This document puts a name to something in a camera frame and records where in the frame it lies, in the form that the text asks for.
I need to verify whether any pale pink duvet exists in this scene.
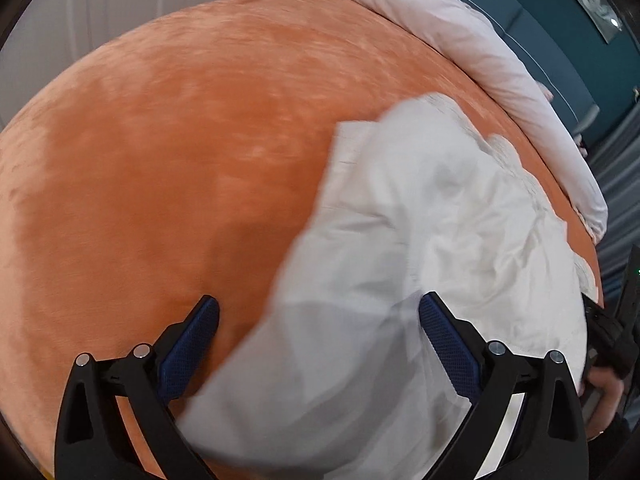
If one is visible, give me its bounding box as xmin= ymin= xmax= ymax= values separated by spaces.
xmin=315 ymin=0 xmax=610 ymax=241

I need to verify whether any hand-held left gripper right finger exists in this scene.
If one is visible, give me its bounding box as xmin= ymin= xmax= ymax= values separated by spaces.
xmin=419 ymin=291 xmax=590 ymax=480

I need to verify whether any white puffer jacket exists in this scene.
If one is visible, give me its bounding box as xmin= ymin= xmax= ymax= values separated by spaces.
xmin=177 ymin=92 xmax=601 ymax=480

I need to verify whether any grey blue curtain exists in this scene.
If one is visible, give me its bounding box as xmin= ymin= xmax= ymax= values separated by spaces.
xmin=585 ymin=50 xmax=640 ymax=306

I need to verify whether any orange plush bed blanket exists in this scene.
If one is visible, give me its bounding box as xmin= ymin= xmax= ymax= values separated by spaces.
xmin=0 ymin=0 xmax=606 ymax=480

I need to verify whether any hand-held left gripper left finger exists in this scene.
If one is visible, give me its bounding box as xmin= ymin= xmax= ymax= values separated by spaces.
xmin=54 ymin=295 xmax=222 ymax=480

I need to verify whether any white panelled wardrobe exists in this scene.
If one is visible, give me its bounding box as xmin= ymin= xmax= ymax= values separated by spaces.
xmin=10 ymin=0 xmax=291 ymax=61

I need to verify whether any teal padded headboard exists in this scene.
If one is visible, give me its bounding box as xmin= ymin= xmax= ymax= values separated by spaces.
xmin=492 ymin=5 xmax=601 ymax=156

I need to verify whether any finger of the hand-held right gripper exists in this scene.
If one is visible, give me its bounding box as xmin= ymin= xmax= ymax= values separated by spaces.
xmin=581 ymin=294 xmax=626 ymax=378

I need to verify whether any silver framed wall picture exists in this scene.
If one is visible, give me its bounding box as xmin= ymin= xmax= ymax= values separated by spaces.
xmin=542 ymin=0 xmax=626 ymax=43

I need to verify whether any person's right hand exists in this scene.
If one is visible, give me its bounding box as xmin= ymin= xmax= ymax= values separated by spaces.
xmin=580 ymin=367 xmax=628 ymax=441

